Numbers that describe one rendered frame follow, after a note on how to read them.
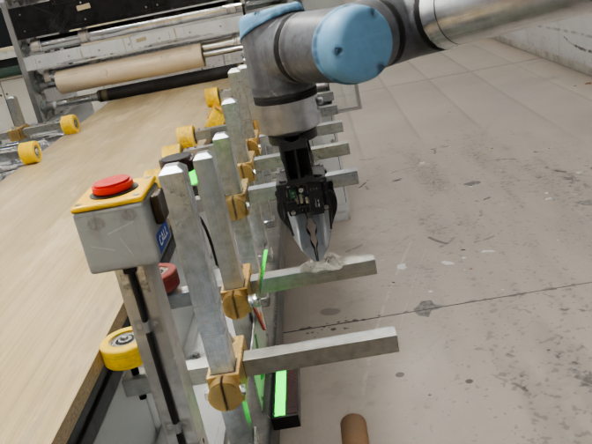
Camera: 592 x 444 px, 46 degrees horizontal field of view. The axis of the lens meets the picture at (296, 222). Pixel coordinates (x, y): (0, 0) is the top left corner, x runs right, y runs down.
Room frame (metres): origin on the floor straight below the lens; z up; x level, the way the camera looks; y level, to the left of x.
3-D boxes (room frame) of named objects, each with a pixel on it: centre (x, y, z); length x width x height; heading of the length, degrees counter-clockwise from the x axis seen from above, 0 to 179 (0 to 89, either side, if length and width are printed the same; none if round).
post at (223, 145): (1.41, 0.12, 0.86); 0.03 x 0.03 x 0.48; 86
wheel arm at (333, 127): (1.95, 0.06, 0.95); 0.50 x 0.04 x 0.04; 86
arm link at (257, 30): (0.97, -0.02, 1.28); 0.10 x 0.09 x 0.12; 36
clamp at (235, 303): (1.19, 0.13, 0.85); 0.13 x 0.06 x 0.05; 176
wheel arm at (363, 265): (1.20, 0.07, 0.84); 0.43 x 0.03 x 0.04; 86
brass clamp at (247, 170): (1.69, 0.10, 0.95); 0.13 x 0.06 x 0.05; 176
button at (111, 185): (0.65, 0.17, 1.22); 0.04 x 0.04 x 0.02
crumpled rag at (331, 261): (1.19, -0.03, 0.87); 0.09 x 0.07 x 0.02; 86
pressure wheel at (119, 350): (0.96, 0.30, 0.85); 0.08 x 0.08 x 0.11
